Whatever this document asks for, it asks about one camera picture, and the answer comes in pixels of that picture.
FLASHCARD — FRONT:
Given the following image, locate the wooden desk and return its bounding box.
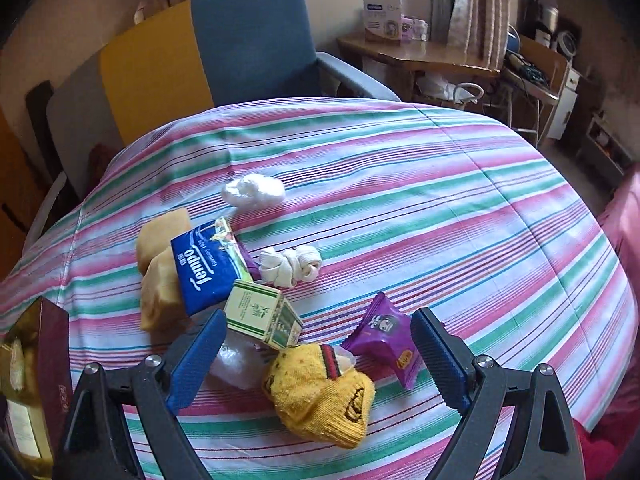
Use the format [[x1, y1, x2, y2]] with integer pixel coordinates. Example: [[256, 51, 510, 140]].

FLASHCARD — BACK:
[[336, 31, 502, 107]]

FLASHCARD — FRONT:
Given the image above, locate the plain purple snack packet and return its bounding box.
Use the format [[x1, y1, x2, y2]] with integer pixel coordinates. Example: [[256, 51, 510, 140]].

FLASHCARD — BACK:
[[235, 239, 262, 281]]

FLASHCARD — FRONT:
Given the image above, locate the yellow chair back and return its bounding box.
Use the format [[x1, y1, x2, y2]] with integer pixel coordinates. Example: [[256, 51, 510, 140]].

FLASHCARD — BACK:
[[98, 0, 217, 149]]

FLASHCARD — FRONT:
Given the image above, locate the pink cloth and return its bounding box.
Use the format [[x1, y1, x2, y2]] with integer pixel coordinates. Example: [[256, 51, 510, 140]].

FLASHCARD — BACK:
[[596, 164, 640, 293]]

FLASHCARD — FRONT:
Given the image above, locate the yellow sock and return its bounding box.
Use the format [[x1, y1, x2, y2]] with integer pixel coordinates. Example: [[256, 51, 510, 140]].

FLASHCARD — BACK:
[[262, 344, 376, 450]]

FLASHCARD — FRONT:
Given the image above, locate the yellow sponge block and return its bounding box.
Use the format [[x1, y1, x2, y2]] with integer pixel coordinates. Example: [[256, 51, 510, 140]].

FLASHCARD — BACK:
[[139, 251, 192, 332], [136, 206, 194, 275]]

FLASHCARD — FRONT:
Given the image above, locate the purple cartoon-face snack packet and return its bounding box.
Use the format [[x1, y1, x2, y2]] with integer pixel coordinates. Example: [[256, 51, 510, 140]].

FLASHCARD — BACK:
[[341, 291, 422, 392]]

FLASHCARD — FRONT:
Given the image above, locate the pink patterned curtain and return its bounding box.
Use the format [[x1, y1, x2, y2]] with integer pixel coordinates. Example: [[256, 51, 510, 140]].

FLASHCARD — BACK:
[[432, 0, 512, 69]]

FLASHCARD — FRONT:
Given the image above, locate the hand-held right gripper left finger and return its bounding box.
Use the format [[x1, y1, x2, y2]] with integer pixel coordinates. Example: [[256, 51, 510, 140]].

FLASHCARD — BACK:
[[52, 307, 228, 480]]

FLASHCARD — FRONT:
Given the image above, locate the grey chair back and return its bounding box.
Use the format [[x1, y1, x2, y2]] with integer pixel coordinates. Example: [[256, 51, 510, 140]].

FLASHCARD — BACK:
[[45, 52, 126, 202]]

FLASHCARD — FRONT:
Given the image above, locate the dark red box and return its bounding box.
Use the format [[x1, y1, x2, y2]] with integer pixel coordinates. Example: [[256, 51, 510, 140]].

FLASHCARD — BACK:
[[0, 296, 71, 478]]

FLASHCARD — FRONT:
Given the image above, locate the white knotted cloth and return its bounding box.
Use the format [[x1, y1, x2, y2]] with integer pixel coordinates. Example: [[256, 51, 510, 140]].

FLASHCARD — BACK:
[[258, 246, 323, 289]]

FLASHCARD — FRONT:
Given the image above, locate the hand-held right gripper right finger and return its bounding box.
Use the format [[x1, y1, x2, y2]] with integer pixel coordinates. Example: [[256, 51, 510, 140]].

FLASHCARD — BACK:
[[410, 307, 586, 480]]

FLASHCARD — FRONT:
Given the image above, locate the wooden cabinet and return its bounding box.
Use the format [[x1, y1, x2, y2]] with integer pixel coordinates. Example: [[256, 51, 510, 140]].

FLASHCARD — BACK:
[[501, 35, 575, 142]]

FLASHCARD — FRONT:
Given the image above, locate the white plastic bag under desk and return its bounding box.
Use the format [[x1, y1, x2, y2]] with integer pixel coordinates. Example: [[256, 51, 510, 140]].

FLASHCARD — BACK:
[[417, 72, 485, 110]]

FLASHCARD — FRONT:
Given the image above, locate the white crumpled plastic bag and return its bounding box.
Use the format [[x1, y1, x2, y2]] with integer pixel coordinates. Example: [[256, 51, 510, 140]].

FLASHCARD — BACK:
[[221, 173, 286, 208]]

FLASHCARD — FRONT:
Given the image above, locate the red cloth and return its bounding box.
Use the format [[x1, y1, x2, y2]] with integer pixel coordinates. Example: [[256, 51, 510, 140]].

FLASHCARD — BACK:
[[570, 417, 640, 480]]

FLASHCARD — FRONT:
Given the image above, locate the blue tissue pack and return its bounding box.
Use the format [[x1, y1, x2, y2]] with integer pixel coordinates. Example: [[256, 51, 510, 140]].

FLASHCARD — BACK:
[[170, 217, 256, 317]]

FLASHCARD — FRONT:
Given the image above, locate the clear crumpled plastic bag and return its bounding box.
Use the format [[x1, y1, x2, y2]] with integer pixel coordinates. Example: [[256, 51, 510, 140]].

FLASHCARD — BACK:
[[209, 336, 273, 391]]

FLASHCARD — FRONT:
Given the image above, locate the white cardboard box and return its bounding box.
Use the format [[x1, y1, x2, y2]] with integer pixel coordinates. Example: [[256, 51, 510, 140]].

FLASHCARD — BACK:
[[362, 0, 404, 46]]

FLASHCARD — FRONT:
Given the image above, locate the green and white small carton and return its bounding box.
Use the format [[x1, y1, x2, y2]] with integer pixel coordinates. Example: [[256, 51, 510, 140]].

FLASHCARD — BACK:
[[223, 280, 304, 351]]

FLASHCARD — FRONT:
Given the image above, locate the blue armchair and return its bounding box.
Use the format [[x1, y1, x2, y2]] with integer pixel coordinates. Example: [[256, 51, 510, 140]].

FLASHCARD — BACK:
[[190, 0, 402, 111]]

